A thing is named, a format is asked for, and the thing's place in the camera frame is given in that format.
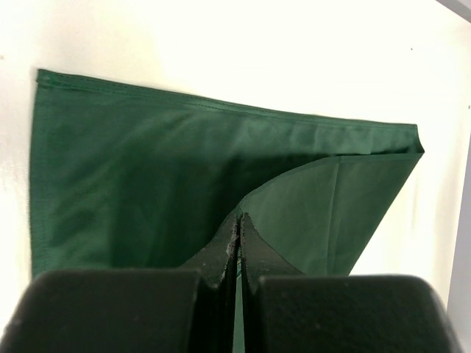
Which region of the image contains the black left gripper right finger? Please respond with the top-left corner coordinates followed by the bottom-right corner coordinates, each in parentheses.
top-left (240, 215), bottom-right (458, 352)

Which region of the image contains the dark green cloth napkin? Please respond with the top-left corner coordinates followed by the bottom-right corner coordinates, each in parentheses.
top-left (29, 69), bottom-right (424, 276)

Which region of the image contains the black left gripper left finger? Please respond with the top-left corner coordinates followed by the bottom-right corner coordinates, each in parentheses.
top-left (1, 215), bottom-right (238, 352)

